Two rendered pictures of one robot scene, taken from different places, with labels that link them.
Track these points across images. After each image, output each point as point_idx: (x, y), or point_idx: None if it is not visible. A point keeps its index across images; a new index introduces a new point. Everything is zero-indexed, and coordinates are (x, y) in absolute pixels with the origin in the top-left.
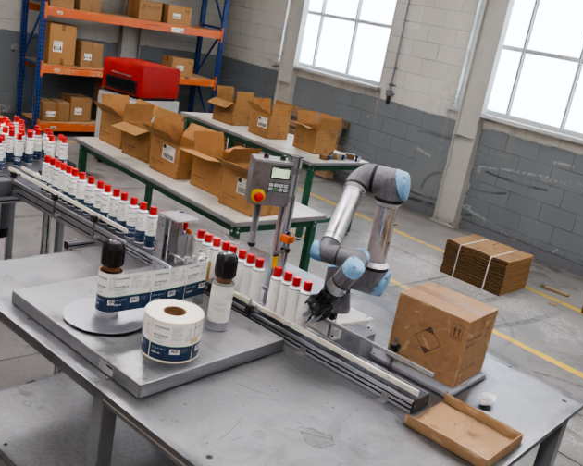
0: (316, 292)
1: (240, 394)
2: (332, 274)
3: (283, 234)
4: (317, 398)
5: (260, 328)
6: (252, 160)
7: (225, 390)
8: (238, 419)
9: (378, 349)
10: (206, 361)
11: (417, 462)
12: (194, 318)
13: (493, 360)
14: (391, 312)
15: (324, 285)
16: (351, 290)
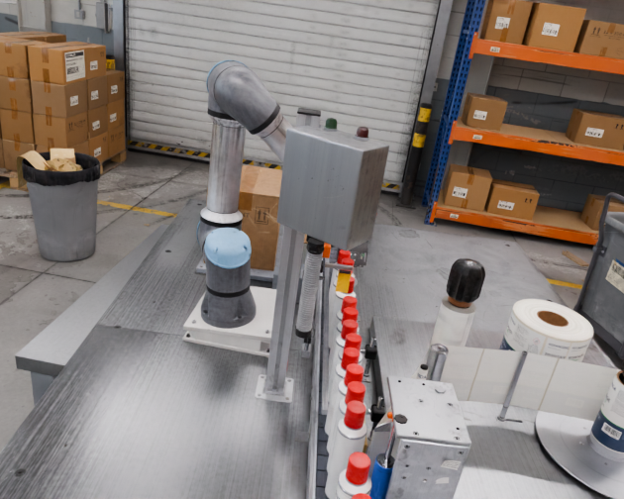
0: (135, 372)
1: (477, 319)
2: (250, 263)
3: (327, 245)
4: (407, 287)
5: (383, 337)
6: (374, 158)
7: (489, 327)
8: (501, 307)
9: (268, 276)
10: (500, 335)
11: (397, 241)
12: (534, 302)
13: (163, 231)
14: (118, 298)
15: (243, 291)
16: (67, 349)
